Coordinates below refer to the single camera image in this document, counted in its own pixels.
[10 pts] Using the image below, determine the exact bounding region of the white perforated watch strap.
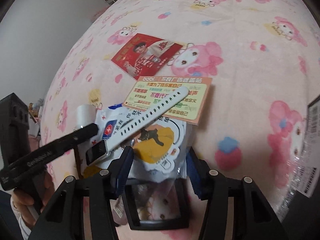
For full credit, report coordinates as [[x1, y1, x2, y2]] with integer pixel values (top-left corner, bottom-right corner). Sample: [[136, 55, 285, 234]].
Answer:
[[85, 86, 189, 167]]

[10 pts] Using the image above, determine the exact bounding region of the white wet wipes pack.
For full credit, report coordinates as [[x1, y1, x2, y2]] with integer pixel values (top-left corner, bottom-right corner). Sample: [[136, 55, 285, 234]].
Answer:
[[79, 105, 193, 183]]

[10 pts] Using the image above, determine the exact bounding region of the person's left hand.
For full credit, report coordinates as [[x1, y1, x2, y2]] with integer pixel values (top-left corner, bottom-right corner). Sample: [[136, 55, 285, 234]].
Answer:
[[11, 172, 55, 220]]

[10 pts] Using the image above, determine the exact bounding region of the dark grey storage box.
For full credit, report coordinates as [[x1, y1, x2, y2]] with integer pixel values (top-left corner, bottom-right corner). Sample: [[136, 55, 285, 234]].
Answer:
[[282, 97, 319, 239]]

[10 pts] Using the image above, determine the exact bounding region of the white small tube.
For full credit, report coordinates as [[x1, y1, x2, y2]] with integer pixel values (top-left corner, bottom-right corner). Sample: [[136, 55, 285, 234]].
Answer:
[[76, 104, 96, 129]]

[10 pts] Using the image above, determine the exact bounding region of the girl yellow sticker sheet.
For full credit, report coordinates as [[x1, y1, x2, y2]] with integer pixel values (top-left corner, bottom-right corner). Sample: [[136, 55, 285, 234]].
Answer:
[[133, 117, 187, 174]]

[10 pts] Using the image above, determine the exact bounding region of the orange sticker sheet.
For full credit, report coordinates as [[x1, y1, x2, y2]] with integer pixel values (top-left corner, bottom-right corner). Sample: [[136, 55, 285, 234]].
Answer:
[[123, 76, 212, 125]]

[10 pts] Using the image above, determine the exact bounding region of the red envelope with man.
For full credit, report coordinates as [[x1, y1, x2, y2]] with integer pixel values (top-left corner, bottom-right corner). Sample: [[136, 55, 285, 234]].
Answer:
[[111, 33, 182, 80]]

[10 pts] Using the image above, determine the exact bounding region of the pink cartoon bed blanket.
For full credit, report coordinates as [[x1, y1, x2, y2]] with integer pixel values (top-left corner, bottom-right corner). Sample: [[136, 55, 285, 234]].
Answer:
[[41, 0, 319, 218]]

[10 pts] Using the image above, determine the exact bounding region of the black square frame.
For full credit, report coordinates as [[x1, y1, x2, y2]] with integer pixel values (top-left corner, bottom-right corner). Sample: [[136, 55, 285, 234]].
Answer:
[[121, 178, 190, 231]]

